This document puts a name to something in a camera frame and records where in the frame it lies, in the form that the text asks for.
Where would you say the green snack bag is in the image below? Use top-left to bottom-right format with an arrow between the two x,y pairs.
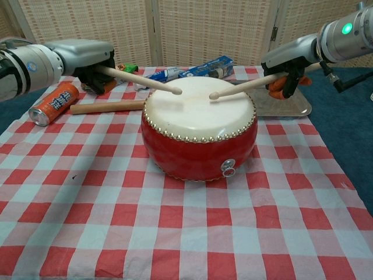
80,63 -> 139,94

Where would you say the woven folding screen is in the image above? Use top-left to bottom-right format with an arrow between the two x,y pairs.
0,0 -> 373,75

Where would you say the red white checkered tablecloth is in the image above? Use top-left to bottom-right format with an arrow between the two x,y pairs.
0,65 -> 370,280

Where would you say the long blue carton box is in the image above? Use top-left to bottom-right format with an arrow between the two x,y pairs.
178,55 -> 235,80

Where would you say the orange drink can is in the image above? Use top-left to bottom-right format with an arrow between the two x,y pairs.
28,82 -> 80,127

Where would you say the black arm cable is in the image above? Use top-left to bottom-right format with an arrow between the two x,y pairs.
319,59 -> 373,94

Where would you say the blue white toothpaste tube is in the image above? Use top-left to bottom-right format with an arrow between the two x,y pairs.
134,66 -> 183,92

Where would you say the wooden rolling pin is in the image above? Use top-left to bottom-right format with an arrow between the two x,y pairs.
70,100 -> 146,116

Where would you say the wooden drumstick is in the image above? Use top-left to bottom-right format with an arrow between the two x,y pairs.
100,65 -> 183,96
209,62 -> 323,101

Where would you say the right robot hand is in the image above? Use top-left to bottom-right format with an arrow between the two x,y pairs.
261,33 -> 321,100

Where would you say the rectangular metal tray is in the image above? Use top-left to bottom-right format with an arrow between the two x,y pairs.
233,80 -> 312,118

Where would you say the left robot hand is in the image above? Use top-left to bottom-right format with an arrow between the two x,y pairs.
57,40 -> 117,96

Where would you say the red Chinese drum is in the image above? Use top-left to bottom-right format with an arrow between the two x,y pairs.
141,76 -> 257,182

